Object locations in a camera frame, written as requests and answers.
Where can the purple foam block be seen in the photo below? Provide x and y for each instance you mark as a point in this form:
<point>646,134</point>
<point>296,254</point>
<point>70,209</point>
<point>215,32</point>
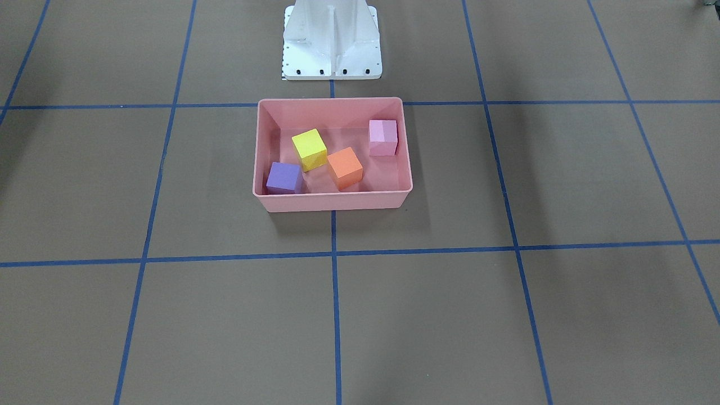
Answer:
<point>284,178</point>

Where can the yellow foam block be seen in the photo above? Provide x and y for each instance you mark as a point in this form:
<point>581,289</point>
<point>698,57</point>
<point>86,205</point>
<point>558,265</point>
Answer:
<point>310,149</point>

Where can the pink foam block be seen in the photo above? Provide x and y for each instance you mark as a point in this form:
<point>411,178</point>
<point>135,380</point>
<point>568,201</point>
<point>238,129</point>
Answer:
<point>382,137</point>

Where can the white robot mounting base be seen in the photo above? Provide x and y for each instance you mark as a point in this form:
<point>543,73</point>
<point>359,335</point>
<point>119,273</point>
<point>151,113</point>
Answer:
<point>331,40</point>

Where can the orange foam block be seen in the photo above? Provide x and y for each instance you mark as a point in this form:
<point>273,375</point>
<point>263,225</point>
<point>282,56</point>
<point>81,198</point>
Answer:
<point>345,168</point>

